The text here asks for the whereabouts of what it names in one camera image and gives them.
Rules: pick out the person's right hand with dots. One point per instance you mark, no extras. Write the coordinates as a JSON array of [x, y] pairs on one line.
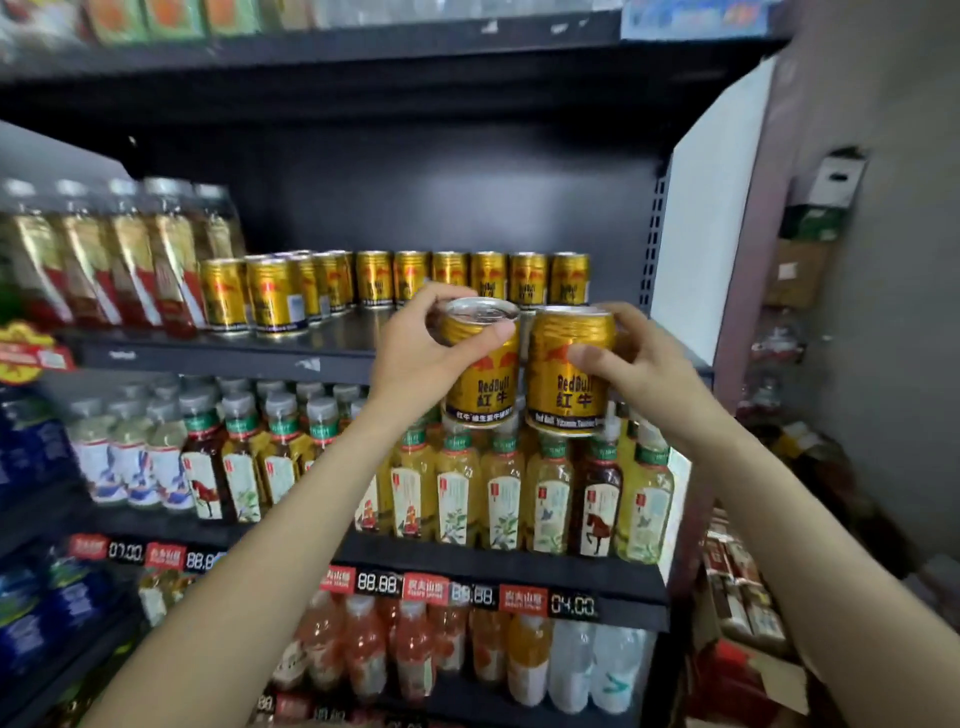
[[660, 382]]

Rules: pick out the person's left hand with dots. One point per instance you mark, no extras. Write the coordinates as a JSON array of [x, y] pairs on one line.
[[409, 367]]

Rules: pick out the person's left thumb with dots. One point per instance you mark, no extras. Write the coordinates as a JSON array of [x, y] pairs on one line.
[[480, 345]]

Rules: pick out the person's right thumb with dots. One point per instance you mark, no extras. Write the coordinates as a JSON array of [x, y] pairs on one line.
[[600, 364]]

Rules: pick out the gold drink can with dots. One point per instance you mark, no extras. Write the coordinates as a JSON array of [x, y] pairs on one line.
[[559, 405], [484, 394]]

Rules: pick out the person's left forearm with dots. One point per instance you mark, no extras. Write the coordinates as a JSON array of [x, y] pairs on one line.
[[255, 592]]

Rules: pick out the person's right forearm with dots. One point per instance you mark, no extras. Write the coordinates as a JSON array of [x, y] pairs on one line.
[[825, 585]]

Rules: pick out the dark tea bottle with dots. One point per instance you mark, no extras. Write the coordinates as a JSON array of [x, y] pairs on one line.
[[598, 502], [202, 469]]

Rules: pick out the row of yellow tea bottles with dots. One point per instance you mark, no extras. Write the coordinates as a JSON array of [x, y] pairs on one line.
[[457, 487]]

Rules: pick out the black shelving unit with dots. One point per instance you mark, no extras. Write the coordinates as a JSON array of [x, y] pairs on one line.
[[450, 172]]

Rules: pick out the white side panel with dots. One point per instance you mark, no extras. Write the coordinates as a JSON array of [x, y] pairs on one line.
[[709, 217]]

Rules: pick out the row of gold cans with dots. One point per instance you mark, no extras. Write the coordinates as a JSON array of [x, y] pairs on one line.
[[277, 296]]

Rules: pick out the brown cardboard box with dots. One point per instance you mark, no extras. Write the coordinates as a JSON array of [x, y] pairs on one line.
[[799, 271]]

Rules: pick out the row of shelf price tags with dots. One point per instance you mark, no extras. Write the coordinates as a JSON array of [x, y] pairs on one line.
[[375, 581]]

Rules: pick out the stack of red white packets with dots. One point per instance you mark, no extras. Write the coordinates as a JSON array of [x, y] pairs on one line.
[[742, 585]]

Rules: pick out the white green carton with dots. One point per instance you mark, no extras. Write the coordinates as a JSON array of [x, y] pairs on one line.
[[825, 195]]

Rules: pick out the orange juice bottle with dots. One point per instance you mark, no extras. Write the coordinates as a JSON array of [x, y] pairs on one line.
[[529, 660]]

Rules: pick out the clear water bottle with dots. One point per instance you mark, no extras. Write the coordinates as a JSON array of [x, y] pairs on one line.
[[616, 671], [570, 667]]

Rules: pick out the row of red juice bottles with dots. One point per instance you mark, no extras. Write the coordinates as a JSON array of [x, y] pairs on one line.
[[390, 645]]

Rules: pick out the red cardboard carton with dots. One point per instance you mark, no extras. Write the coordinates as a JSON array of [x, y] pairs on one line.
[[742, 682]]

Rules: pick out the blue packet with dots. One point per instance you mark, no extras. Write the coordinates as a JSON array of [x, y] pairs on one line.
[[694, 16]]

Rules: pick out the row of pale milky bottles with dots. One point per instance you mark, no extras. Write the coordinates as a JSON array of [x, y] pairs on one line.
[[131, 457]]

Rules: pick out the row of bottom price tags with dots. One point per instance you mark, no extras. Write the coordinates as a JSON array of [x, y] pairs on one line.
[[322, 709]]

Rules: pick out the row of green orange packets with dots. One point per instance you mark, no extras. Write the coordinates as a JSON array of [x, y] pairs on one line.
[[172, 16]]

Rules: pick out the red yellow promo sticker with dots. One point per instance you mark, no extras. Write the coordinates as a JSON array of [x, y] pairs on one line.
[[26, 352]]

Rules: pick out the group of blue bottles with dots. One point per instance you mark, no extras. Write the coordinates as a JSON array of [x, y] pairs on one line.
[[45, 607], [34, 442]]

